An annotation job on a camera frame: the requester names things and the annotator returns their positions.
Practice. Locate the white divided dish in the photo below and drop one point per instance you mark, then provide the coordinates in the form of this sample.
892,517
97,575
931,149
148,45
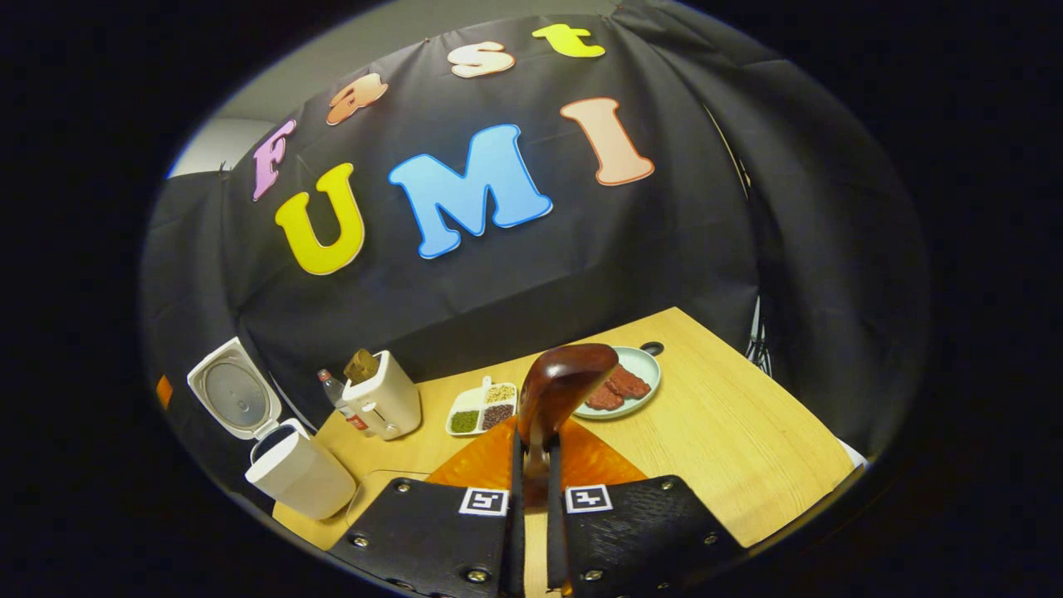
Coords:
472,399

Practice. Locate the brown bread slice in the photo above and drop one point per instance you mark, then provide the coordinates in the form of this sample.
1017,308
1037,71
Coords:
361,365

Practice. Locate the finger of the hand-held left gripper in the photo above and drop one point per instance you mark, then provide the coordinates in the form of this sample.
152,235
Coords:
164,392

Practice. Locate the dark red beans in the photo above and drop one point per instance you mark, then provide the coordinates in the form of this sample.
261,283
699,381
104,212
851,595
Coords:
497,416

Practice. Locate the black backdrop cloth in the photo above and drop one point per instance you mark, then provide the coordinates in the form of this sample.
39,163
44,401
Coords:
623,249

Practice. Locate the beige soybeans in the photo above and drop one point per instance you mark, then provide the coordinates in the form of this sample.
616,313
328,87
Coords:
500,393

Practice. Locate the light green plate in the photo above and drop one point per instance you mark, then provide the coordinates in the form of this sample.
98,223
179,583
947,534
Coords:
644,365

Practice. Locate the red meat slice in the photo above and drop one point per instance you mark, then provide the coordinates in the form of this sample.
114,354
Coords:
604,399
631,382

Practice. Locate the metal backdrop stand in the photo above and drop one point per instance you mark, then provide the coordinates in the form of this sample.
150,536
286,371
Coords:
757,340

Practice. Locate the brown wooden spoon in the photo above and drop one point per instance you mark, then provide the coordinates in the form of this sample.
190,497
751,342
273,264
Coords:
565,374

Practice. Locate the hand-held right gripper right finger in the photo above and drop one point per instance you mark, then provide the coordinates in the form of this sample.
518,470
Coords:
639,531

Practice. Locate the green mung beans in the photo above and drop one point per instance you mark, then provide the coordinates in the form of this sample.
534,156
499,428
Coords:
464,421

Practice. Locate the black table grommet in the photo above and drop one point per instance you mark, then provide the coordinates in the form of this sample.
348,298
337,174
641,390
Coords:
652,348

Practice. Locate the clear bottle with red label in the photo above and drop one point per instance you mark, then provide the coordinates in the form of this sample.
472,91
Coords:
335,394

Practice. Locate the white toaster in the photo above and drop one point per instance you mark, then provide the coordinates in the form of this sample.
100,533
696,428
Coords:
386,403

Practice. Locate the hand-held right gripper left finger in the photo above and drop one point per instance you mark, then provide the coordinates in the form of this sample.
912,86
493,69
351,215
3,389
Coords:
423,531

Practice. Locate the white rice cooker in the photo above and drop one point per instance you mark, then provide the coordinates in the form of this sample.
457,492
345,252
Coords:
299,473

